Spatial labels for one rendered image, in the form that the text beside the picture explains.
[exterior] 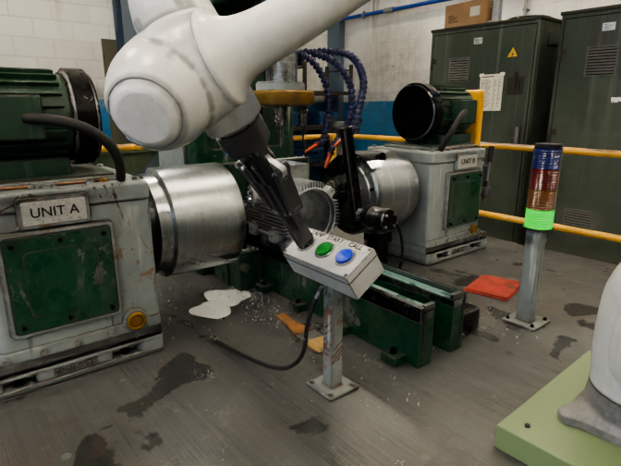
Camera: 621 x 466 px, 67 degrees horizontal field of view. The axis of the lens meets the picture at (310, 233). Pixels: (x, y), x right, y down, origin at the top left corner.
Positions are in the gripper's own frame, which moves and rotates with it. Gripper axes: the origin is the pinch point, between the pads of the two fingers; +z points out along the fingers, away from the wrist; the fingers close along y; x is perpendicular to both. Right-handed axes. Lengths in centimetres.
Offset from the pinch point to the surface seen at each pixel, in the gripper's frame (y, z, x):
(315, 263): -5.8, 4.0, 3.1
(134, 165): 452, 100, -77
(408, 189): 29, 37, -51
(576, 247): 88, 252, -237
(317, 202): 38, 24, -26
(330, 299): -5.8, 11.7, 4.0
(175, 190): 31.9, -6.4, 5.5
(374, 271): -13.5, 7.4, -1.6
